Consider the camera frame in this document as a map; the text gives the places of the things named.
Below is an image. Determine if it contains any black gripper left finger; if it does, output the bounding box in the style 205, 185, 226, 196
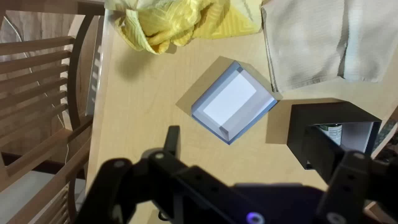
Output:
73, 124, 182, 224

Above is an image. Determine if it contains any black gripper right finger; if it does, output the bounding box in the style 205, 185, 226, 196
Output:
304, 123, 376, 224

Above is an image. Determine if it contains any black open box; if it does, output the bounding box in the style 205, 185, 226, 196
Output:
284, 99, 383, 171

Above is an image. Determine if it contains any small blue-grey box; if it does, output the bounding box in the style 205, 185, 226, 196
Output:
190, 61, 279, 146

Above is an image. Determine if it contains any wooden chair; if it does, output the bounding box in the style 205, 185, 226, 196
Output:
0, 117, 93, 224
0, 0, 105, 130

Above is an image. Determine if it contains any white cloth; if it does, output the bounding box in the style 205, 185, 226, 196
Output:
260, 0, 398, 94

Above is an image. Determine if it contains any yellow cloth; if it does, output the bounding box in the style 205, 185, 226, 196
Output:
103, 0, 263, 56

